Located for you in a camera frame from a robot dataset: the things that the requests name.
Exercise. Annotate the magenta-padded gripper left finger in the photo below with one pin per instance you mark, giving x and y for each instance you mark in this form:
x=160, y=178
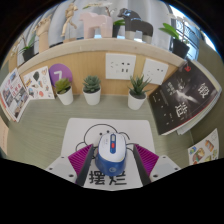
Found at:
x=63, y=166

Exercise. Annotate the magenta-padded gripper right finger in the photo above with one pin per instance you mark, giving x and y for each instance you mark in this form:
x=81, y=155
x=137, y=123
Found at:
x=163, y=166

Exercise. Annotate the white and blue computer mouse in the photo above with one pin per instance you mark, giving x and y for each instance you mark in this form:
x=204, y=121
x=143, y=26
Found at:
x=111, y=156

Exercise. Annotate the white cartoon-print mouse pad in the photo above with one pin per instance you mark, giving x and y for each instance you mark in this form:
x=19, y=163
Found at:
x=80, y=130

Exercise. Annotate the colourful sticker sheet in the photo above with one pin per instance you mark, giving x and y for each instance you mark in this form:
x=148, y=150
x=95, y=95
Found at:
x=203, y=150

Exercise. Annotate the peach paper booklet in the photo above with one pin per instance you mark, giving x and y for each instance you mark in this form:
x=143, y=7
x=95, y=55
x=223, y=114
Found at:
x=2, y=136

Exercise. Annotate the black-cover book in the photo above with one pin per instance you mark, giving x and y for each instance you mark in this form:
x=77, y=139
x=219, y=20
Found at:
x=183, y=100

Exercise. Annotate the round-leaf succulent in white pot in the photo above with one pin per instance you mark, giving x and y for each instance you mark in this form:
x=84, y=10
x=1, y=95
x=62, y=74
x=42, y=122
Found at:
x=66, y=96

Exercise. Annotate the spiky succulent in white pot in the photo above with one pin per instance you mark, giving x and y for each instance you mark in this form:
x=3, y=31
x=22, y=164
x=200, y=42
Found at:
x=136, y=101

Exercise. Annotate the rosette succulent in white pot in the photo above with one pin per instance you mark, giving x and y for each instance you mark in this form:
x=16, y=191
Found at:
x=92, y=97

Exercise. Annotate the red-spined photo-cover book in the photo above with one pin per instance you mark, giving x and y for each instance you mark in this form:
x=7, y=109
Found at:
x=15, y=95

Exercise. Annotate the purple round number sticker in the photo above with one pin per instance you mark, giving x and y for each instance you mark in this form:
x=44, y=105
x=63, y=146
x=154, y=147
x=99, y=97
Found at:
x=60, y=71

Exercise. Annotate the light wooden desk ledge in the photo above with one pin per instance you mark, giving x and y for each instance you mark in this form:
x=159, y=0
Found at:
x=90, y=50

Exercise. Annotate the wooden artist mannequin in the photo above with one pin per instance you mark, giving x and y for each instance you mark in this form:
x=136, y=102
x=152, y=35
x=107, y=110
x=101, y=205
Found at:
x=69, y=20

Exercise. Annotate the pink wooden horse figure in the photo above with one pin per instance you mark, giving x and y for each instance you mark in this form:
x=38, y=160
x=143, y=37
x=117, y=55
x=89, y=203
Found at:
x=96, y=23

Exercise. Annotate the grey pleated curtain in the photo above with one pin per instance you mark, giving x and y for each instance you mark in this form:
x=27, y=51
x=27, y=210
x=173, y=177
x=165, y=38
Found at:
x=156, y=13

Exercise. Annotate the white wall socket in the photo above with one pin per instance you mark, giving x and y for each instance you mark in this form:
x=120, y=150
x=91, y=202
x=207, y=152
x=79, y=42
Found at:
x=120, y=66
x=155, y=70

